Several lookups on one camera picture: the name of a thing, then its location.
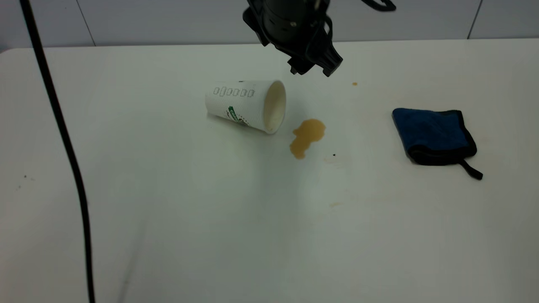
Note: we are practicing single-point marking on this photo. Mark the white paper coffee cup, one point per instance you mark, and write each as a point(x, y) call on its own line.
point(240, 103)

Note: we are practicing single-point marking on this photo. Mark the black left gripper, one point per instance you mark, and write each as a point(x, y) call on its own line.
point(286, 21)

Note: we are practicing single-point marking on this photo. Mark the brown spilled coffee puddle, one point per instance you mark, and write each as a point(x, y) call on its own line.
point(310, 131)

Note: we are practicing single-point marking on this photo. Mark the blue cloth with black trim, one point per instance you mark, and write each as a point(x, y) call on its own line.
point(433, 130)

